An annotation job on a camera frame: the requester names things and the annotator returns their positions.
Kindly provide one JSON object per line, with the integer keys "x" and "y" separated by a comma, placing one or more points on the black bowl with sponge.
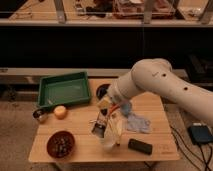
{"x": 101, "y": 90}

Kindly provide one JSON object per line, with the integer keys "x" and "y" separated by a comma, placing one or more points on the black brush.
{"x": 100, "y": 126}

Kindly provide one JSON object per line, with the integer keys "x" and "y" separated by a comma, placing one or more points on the black rectangular box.
{"x": 140, "y": 146}

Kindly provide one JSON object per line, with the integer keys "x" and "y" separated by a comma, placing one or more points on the orange handled tool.
{"x": 112, "y": 109}

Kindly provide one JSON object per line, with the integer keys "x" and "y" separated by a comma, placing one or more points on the blue cloth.
{"x": 134, "y": 123}

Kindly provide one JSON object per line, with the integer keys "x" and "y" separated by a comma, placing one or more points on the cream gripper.
{"x": 104, "y": 105}

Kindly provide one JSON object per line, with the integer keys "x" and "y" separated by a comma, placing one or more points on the brown bowl with nuts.
{"x": 61, "y": 144}

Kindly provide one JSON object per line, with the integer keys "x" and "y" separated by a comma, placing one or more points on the blue device on floor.
{"x": 200, "y": 134}

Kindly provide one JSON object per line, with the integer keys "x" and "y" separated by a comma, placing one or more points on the yellow round fruit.
{"x": 60, "y": 112}

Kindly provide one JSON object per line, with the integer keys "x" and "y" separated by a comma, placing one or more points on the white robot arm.
{"x": 156, "y": 76}

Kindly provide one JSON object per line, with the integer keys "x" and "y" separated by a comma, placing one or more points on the white paper cup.
{"x": 108, "y": 141}

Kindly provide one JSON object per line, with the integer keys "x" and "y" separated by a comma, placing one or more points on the green plastic tray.
{"x": 69, "y": 89}

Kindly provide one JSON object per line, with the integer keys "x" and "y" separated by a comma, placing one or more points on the small metal cup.
{"x": 40, "y": 115}

